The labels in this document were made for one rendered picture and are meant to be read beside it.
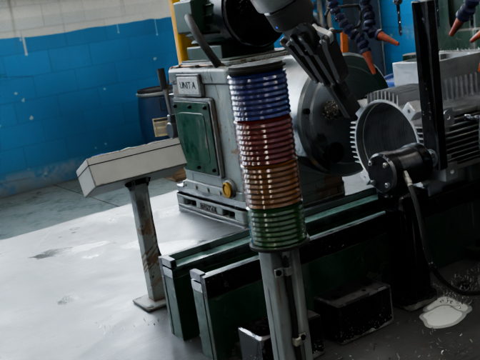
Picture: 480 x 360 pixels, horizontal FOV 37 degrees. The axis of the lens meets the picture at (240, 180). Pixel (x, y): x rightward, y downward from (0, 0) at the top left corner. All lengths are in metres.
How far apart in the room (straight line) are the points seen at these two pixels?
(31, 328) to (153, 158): 0.36
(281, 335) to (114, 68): 6.31
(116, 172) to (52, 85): 5.61
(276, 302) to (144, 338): 0.43
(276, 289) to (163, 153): 0.52
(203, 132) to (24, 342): 0.67
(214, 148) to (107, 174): 0.51
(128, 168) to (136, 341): 0.28
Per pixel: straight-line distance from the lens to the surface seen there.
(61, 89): 6.82
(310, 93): 1.42
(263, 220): 0.73
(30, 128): 6.74
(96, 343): 1.19
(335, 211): 1.26
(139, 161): 1.21
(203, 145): 1.69
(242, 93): 0.71
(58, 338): 1.24
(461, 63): 1.31
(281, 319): 0.78
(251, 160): 0.72
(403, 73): 1.31
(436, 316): 1.11
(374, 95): 1.26
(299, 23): 1.19
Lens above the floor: 1.27
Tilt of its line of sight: 13 degrees down
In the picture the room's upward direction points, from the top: 8 degrees counter-clockwise
